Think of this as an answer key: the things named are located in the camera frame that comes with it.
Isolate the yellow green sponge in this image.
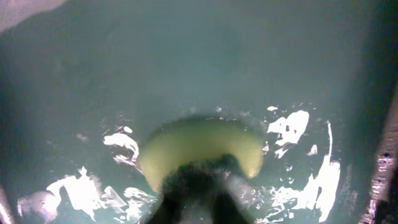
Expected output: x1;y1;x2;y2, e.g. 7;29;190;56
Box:
137;116;264;192

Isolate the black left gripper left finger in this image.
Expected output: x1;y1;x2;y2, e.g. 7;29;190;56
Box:
146;165;215;224

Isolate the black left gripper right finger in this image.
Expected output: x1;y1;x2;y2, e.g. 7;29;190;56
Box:
211;155;252;224

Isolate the dark green water tray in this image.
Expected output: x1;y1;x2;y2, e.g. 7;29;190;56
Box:
1;1;397;223

